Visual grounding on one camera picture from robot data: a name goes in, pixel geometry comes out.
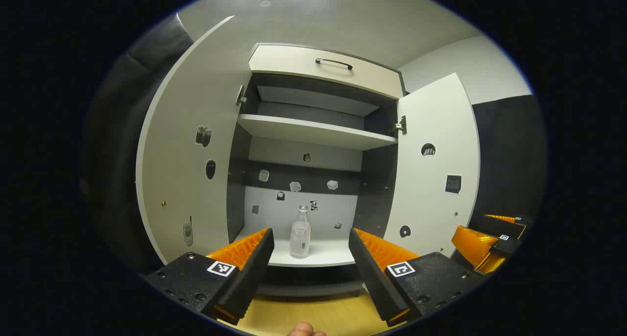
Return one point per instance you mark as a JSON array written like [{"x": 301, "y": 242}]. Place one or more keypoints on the white cabinet shelf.
[{"x": 313, "y": 130}]

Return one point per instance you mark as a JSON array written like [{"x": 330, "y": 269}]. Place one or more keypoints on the white cabinet door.
[
  {"x": 431, "y": 204},
  {"x": 176, "y": 194}
]

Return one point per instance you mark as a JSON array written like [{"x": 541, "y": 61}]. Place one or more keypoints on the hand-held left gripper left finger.
[{"x": 250, "y": 277}]

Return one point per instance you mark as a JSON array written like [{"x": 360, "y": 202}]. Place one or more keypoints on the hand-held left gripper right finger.
[{"x": 374, "y": 282}]

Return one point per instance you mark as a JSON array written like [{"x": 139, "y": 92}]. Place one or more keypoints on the metal door hinge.
[
  {"x": 240, "y": 96},
  {"x": 399, "y": 126}
]

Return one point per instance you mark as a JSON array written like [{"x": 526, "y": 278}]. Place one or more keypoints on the clear plastic bottle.
[{"x": 300, "y": 238}]

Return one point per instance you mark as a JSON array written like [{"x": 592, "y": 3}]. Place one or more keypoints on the white cabinet drawer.
[{"x": 294, "y": 66}]

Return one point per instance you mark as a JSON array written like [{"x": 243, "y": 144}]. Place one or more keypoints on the black backdrop cloth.
[
  {"x": 117, "y": 155},
  {"x": 509, "y": 159}
]

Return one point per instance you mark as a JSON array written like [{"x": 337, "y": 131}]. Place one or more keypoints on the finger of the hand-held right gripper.
[
  {"x": 504, "y": 224},
  {"x": 472, "y": 245}
]

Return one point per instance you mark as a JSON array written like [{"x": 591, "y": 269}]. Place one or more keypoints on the white and grey cabinet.
[{"x": 377, "y": 189}]

